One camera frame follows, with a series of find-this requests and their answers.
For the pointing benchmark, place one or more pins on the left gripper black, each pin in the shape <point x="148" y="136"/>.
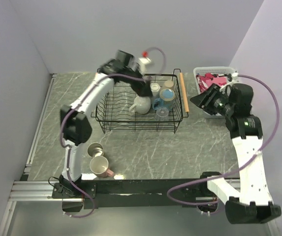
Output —
<point x="142" y="88"/>

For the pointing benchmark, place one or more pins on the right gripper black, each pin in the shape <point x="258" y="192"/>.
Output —
<point x="202" y="100"/>

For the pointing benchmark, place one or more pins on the white faceted mug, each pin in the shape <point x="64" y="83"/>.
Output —
<point x="155" y="89"/>

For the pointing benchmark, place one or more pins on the beige mug white inside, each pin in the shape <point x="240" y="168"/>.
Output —
<point x="141" y="105"/>

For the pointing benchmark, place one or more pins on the blue butterfly mug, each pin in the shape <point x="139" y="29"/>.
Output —
<point x="165" y="99"/>

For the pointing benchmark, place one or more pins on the beige handleless cup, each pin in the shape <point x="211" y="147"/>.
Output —
<point x="168" y="84"/>

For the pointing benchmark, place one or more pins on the clear glass cup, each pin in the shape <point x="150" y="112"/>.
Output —
<point x="162" y="114"/>

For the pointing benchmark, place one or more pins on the steel cup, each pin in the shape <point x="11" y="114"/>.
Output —
<point x="95" y="149"/>

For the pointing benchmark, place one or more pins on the pink mug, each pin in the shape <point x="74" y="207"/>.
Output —
<point x="99" y="165"/>

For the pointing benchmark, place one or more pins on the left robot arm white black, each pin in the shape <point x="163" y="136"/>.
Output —
<point x="75" y="129"/>

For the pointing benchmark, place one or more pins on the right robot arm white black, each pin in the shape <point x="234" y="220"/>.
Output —
<point x="252" y="203"/>

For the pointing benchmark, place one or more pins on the pink camouflage cloth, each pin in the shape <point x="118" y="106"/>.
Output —
<point x="205" y="81"/>

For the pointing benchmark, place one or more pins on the white plastic basket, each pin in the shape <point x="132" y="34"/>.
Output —
<point x="213" y="70"/>

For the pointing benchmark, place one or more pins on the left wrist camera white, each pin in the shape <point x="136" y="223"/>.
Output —
<point x="144" y="63"/>

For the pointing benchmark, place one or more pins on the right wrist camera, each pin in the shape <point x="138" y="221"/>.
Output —
<point x="232" y="79"/>

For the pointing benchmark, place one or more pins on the black wire dish rack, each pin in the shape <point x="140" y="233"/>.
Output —
<point x="122" y="109"/>

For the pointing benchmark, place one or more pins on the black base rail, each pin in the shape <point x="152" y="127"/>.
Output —
<point x="133" y="193"/>

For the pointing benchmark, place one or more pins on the aluminium frame rail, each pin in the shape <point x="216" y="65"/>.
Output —
<point x="28" y="191"/>

